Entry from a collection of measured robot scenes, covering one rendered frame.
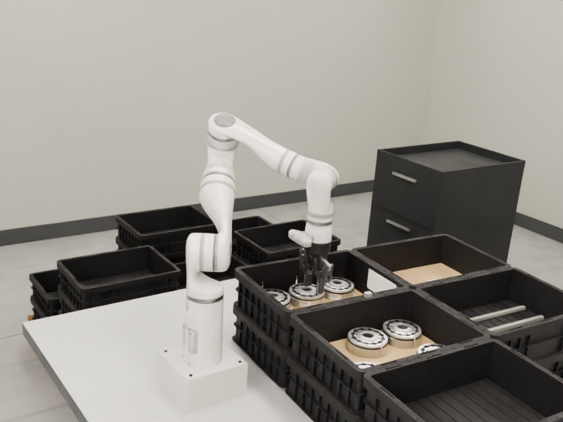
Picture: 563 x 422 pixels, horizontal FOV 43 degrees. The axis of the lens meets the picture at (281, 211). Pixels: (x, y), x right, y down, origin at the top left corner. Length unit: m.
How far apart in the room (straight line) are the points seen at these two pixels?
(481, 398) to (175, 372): 0.73
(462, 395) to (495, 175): 2.05
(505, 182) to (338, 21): 2.27
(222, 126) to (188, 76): 2.93
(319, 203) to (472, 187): 1.74
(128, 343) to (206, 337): 0.38
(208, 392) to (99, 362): 0.35
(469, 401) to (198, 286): 0.68
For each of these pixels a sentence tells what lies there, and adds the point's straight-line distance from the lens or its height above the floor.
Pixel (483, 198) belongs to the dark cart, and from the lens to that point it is 3.64.
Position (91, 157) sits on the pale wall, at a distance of 4.72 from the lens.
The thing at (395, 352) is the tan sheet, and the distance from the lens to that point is 1.87.
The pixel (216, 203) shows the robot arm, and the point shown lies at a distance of 1.79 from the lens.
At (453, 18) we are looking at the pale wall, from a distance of 6.08.
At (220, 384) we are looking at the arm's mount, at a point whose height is 0.75.
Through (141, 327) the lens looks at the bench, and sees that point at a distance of 2.18.
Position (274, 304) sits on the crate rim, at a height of 0.92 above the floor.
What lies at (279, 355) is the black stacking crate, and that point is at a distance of 1.85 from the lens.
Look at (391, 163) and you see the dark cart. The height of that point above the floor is 0.85.
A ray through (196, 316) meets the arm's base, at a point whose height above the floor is 0.92.
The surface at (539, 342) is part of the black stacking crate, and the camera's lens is 1.98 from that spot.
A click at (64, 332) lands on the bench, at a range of 2.17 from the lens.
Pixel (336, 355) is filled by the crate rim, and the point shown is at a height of 0.93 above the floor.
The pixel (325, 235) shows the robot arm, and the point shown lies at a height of 1.05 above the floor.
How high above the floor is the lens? 1.73
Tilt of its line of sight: 19 degrees down
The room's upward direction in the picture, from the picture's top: 4 degrees clockwise
